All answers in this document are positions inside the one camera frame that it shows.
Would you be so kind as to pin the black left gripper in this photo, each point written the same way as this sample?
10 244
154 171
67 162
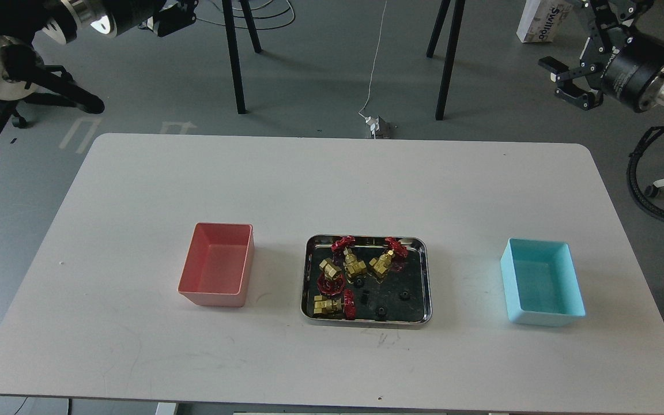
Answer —
171 19

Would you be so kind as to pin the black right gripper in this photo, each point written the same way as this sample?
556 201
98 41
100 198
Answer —
605 68

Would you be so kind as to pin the brass valve red handwheel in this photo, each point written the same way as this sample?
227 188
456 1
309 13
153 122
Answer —
331 281

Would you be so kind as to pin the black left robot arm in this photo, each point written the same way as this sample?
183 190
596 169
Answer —
23 74

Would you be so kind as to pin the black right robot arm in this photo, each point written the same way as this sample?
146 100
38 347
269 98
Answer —
647 52

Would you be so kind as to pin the white cardboard box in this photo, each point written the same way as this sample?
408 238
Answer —
541 20

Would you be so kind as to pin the light blue plastic box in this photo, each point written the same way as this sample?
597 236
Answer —
540 283

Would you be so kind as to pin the pink plastic box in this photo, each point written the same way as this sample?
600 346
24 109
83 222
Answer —
217 268

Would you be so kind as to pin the brass valve upper right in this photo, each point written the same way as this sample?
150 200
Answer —
393 257

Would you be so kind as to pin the brass valve upper left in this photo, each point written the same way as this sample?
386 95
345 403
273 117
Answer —
353 266

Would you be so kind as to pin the small black gear bottom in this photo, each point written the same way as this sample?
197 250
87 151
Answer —
381 313

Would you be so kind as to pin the brass valve bottom left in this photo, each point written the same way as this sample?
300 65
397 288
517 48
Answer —
342 307

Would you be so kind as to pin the black stand leg left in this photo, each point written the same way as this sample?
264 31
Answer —
230 31

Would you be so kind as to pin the black stand leg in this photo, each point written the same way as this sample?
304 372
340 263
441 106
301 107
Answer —
230 31
451 48

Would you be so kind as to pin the black stand leg right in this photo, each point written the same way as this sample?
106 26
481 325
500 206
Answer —
451 48

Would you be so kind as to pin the white power adapter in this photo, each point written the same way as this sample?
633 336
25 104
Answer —
378 127

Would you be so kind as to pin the shiny metal tray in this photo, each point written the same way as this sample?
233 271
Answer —
413 277

